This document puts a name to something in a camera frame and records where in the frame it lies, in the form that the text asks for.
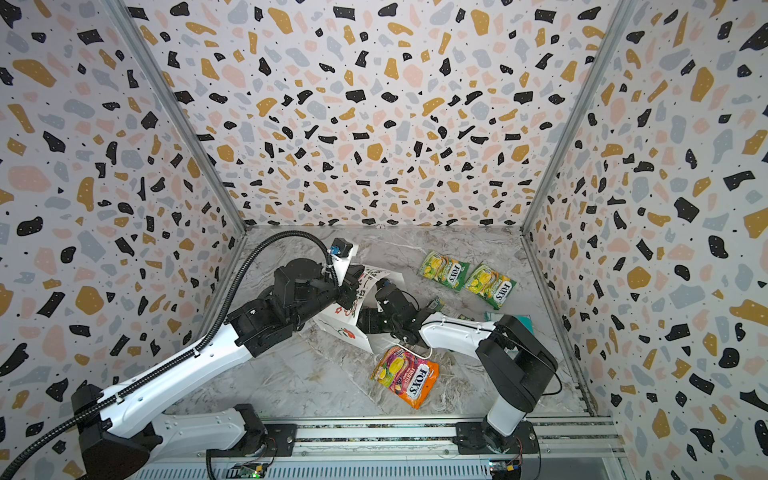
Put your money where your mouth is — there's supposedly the white paper bag red flower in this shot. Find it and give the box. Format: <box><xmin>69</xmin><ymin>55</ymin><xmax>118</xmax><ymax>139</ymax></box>
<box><xmin>313</xmin><ymin>265</ymin><xmax>406</xmax><ymax>354</ymax></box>

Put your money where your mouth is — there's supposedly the orange snack pack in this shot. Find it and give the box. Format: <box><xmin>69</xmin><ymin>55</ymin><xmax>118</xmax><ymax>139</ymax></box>
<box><xmin>371</xmin><ymin>346</ymin><xmax>440</xmax><ymax>410</ymax></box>

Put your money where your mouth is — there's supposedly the green Fox's candy bag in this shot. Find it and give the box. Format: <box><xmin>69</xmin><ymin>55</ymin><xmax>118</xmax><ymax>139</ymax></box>
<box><xmin>427</xmin><ymin>298</ymin><xmax>445</xmax><ymax>312</ymax></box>
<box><xmin>418</xmin><ymin>250</ymin><xmax>470</xmax><ymax>291</ymax></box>
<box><xmin>464</xmin><ymin>264</ymin><xmax>517</xmax><ymax>310</ymax></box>

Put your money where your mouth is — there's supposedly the teal Fox's candy bag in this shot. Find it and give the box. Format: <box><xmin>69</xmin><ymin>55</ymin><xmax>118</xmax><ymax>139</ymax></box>
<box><xmin>484</xmin><ymin>311</ymin><xmax>534</xmax><ymax>334</ymax></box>

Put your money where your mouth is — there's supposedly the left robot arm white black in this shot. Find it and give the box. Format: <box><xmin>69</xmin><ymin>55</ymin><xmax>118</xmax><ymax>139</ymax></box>
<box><xmin>72</xmin><ymin>258</ymin><xmax>365</xmax><ymax>479</ymax></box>

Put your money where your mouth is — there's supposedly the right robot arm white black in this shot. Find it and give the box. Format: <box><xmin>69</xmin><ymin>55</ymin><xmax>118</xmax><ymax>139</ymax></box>
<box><xmin>357</xmin><ymin>280</ymin><xmax>558</xmax><ymax>443</ymax></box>

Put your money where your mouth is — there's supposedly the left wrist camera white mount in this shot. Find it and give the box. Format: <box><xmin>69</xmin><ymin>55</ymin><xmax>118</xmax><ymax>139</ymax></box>
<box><xmin>329</xmin><ymin>237</ymin><xmax>358</xmax><ymax>286</ymax></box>

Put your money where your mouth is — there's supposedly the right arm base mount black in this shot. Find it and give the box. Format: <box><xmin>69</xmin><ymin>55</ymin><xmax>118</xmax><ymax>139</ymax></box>
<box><xmin>453</xmin><ymin>421</ymin><xmax>539</xmax><ymax>455</ymax></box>

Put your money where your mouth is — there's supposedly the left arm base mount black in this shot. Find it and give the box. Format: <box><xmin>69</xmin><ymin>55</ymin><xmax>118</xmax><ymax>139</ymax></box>
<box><xmin>206</xmin><ymin>423</ymin><xmax>298</xmax><ymax>458</ymax></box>

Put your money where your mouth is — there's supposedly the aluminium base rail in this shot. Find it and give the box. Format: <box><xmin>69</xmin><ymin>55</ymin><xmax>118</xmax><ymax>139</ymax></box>
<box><xmin>133</xmin><ymin>415</ymin><xmax>634</xmax><ymax>479</ymax></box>

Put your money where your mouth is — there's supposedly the left corner aluminium post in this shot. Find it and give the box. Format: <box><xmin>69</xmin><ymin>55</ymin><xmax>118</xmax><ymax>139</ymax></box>
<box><xmin>103</xmin><ymin>1</ymin><xmax>247</xmax><ymax>236</ymax></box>

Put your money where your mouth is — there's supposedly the corner aluminium post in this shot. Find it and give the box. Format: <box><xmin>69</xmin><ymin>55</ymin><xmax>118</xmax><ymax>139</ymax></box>
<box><xmin>103</xmin><ymin>1</ymin><xmax>247</xmax><ymax>236</ymax></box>
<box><xmin>521</xmin><ymin>0</ymin><xmax>637</xmax><ymax>237</ymax></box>

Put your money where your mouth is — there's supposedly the right corner aluminium post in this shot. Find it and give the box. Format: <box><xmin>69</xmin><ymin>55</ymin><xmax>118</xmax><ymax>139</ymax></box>
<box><xmin>521</xmin><ymin>0</ymin><xmax>637</xmax><ymax>237</ymax></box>

